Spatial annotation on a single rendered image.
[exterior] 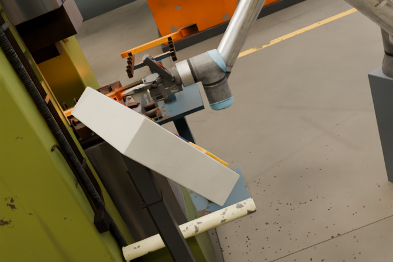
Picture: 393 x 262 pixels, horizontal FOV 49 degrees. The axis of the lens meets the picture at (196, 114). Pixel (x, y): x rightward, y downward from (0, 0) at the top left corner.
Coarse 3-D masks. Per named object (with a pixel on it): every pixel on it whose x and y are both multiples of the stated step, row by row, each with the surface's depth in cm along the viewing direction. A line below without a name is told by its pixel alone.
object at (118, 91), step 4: (140, 80) 155; (132, 84) 154; (136, 84) 153; (116, 88) 156; (120, 88) 155; (124, 88) 154; (128, 88) 153; (112, 92) 155; (116, 92) 153; (120, 92) 155; (112, 96) 154; (116, 96) 153; (120, 96) 154; (124, 96) 155; (120, 100) 154; (72, 108) 156; (64, 112) 155; (68, 112) 154
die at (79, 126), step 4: (108, 92) 162; (116, 100) 153; (124, 104) 163; (68, 108) 162; (68, 116) 153; (72, 116) 153; (76, 120) 150; (76, 124) 149; (80, 124) 148; (72, 128) 148; (76, 128) 146; (80, 128) 145; (84, 128) 145; (80, 132) 146; (84, 132) 146; (88, 132) 146; (76, 136) 146; (80, 136) 146; (84, 136) 147
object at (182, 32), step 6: (192, 24) 213; (180, 30) 213; (186, 30) 214; (192, 30) 215; (198, 30) 214; (168, 36) 214; (174, 36) 214; (150, 42) 216; (156, 42) 215; (162, 42) 215; (138, 48) 215; (144, 48) 216; (120, 54) 216; (126, 54) 216
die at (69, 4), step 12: (72, 0) 144; (48, 12) 128; (60, 12) 129; (72, 12) 136; (24, 24) 129; (36, 24) 129; (48, 24) 130; (60, 24) 130; (72, 24) 131; (24, 36) 130; (36, 36) 131; (48, 36) 131; (60, 36) 132; (36, 48) 132
